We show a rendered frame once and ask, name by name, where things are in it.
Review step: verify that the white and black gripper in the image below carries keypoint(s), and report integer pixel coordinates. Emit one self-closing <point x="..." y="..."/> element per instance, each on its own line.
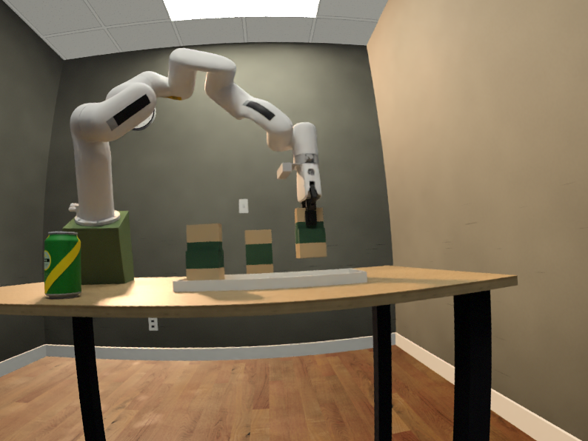
<point x="308" y="189"/>

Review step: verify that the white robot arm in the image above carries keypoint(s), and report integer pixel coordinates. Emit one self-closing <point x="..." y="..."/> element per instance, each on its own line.
<point x="94" y="125"/>

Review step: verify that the green drink can with yellow stripe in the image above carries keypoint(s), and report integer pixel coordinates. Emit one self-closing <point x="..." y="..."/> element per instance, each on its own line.
<point x="62" y="265"/>

